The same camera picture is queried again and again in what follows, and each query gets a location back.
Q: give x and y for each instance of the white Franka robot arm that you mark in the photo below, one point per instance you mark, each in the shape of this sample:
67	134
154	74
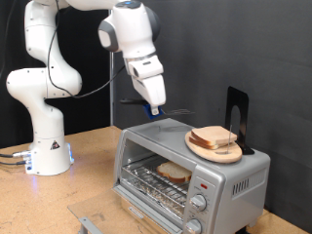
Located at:
45	84

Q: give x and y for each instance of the white bread slice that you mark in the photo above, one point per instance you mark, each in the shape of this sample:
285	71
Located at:
213	134
174	171
200	144

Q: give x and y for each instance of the slotted spatula with blue block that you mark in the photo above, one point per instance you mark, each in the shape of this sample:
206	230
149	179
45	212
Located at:
148	112

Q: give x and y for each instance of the silver oven knob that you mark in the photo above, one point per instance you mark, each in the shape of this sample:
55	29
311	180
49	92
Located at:
193	226
199	202

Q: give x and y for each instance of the metal oven rack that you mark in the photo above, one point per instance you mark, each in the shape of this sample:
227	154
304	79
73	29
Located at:
146	185

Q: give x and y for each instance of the vertical metal pole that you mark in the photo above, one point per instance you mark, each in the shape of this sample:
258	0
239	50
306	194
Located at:
111	107

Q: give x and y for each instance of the round wooden plate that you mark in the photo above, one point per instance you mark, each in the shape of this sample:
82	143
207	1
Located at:
221	156

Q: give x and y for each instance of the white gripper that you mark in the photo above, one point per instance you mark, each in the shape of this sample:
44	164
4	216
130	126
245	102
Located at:
151	89

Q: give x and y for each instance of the red indicator light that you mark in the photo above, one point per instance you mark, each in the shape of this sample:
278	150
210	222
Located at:
203	186

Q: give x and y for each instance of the silver toaster oven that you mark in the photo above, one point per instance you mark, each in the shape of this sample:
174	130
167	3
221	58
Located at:
214	185

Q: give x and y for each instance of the black metal bookend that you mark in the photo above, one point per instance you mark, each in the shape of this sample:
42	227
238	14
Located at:
235	97

